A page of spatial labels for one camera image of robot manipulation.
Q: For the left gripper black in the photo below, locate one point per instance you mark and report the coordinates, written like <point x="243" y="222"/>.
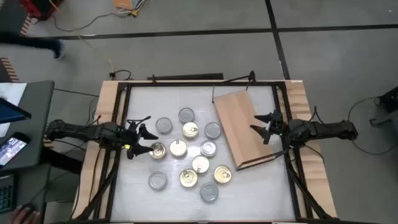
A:
<point x="129" y="133"/>

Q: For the dark mat with orange stripes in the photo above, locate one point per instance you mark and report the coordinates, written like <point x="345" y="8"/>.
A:
<point x="7" y="70"/>
<point x="12" y="18"/>

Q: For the black keyboard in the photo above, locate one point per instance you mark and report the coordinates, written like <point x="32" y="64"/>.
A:
<point x="7" y="194"/>

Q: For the black clamp stand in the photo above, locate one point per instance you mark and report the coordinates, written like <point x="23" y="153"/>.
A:
<point x="252" y="77"/>

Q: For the grey desk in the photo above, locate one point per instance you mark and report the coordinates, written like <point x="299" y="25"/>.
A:
<point x="40" y="102"/>

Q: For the flat black bar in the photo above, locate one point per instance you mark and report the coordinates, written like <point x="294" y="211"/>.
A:
<point x="186" y="76"/>

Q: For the smartphone with lit screen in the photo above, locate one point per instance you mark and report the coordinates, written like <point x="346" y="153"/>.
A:
<point x="11" y="149"/>

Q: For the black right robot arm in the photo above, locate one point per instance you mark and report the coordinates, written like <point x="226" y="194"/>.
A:
<point x="329" y="129"/>

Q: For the black floor stand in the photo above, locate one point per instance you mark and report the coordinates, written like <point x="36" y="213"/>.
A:
<point x="390" y="101"/>

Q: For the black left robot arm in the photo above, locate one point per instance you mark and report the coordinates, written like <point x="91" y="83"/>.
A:
<point x="81" y="132"/>

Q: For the orange flat board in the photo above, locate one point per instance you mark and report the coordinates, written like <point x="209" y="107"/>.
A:
<point x="122" y="3"/>

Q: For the Bumble Bee tuna can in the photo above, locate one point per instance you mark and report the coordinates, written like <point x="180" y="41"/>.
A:
<point x="212" y="130"/>
<point x="163" y="125"/>
<point x="186" y="115"/>
<point x="157" y="180"/>
<point x="208" y="148"/>
<point x="209" y="192"/>

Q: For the Wild Planet salmon can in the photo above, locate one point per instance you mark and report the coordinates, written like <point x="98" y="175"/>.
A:
<point x="222" y="174"/>
<point x="200" y="164"/>
<point x="188" y="178"/>
<point x="158" y="151"/>
<point x="178" y="148"/>
<point x="190" y="130"/>

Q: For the person's leg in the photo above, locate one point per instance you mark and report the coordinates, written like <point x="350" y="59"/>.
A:
<point x="31" y="42"/>

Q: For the person's hand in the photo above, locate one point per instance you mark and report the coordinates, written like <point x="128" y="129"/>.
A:
<point x="21" y="217"/>

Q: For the white paper sheet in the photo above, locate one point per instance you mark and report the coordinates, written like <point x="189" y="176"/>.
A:
<point x="14" y="90"/>

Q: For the black computer mouse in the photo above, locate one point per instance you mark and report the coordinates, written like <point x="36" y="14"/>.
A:
<point x="28" y="206"/>

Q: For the red box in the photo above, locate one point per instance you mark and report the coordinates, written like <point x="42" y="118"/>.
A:
<point x="38" y="7"/>

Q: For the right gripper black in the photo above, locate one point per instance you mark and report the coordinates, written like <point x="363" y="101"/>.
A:
<point x="280" y="127"/>

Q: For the black desk foot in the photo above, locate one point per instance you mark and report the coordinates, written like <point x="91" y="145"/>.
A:
<point x="62" y="160"/>

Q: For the blue tablet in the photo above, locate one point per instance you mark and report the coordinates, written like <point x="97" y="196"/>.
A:
<point x="11" y="112"/>

